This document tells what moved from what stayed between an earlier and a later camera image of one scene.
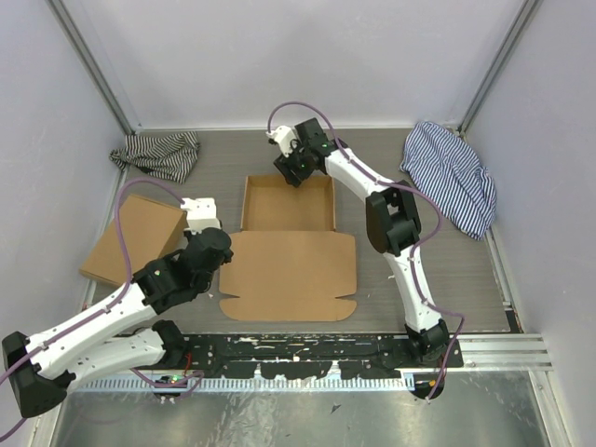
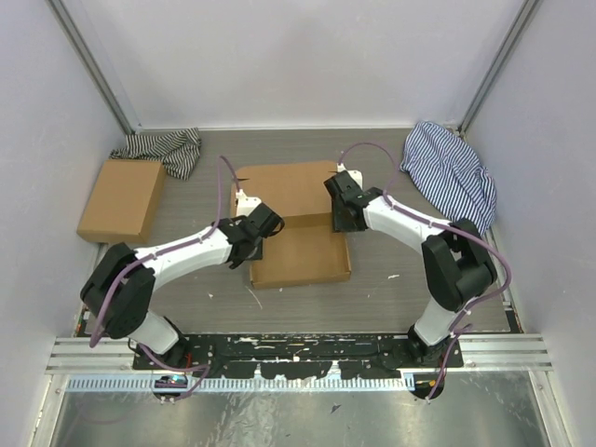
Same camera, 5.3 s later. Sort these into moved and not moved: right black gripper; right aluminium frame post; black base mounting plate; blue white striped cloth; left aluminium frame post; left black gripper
Moved: left black gripper; right black gripper
Not moved: right aluminium frame post; blue white striped cloth; left aluminium frame post; black base mounting plate
